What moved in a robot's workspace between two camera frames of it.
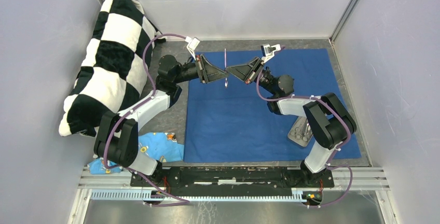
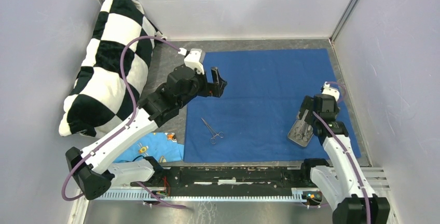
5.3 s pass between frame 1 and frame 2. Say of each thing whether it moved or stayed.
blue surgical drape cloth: stayed
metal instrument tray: stayed
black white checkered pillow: stayed
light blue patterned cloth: stayed
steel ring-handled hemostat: moved
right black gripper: moved
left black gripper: moved
